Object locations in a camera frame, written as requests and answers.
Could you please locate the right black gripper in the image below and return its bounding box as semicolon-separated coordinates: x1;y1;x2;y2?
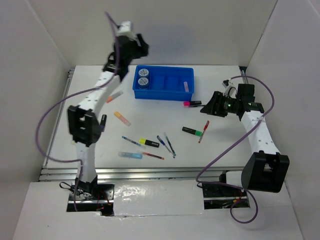
200;91;240;118

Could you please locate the lilac highlighter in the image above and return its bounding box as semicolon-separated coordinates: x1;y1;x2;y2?
183;81;189;93

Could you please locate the clear orange highlighter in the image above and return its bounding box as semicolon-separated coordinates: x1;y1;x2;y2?
106;90;123;103

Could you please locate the orange cap peach highlighter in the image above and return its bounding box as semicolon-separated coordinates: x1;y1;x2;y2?
114;111;131;127

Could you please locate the black purple highlighter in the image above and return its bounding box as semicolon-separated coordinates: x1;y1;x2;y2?
99;114;107;132

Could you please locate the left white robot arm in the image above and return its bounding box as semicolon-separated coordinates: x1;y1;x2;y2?
67;33;149;200

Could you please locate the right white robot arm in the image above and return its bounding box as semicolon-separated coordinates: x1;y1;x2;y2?
200;83;290;193

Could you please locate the black pink highlighter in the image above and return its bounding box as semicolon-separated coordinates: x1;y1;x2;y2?
183;100;202;106

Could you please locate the purple gel pen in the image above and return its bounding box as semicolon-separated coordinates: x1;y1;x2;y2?
187;104;205;108

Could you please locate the red ballpoint pen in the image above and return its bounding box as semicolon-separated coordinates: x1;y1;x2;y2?
198;120;210;144

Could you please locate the black green highlighter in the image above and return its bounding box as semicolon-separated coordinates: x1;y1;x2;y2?
182;126;203;137

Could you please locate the blue plastic sorting tray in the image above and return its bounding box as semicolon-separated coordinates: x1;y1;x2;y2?
132;65;195;101

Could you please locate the teal gel pen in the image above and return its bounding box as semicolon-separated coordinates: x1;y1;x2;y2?
163;132;176;158

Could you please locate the dark blue pen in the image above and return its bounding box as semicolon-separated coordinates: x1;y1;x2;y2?
156;135;175;158

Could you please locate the black yellow highlighter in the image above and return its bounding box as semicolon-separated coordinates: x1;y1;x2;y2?
139;138;160;148

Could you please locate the red gel pen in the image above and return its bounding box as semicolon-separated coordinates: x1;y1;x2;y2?
138;151;165;160

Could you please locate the blue gel pen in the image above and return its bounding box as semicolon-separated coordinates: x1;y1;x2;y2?
122;136;141;146

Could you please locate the light blue highlighter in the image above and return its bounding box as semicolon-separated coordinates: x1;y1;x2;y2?
118;151;143;159

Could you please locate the white foil panel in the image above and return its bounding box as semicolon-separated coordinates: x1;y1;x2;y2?
113;180;204;217

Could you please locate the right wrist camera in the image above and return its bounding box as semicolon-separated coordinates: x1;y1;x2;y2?
222;79;237;98

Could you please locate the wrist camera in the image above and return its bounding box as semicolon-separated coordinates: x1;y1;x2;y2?
222;79;237;98
117;21;134;38

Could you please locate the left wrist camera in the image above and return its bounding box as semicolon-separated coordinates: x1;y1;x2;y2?
117;21;134;38

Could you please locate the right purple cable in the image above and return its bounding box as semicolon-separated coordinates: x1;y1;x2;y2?
196;76;275;223

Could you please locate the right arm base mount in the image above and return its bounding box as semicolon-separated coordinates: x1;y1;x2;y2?
196;169;250;210

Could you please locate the aluminium front rail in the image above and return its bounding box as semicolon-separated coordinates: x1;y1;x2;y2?
39;167;273;180

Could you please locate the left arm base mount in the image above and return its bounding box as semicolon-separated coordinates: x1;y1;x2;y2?
59;181;115;217

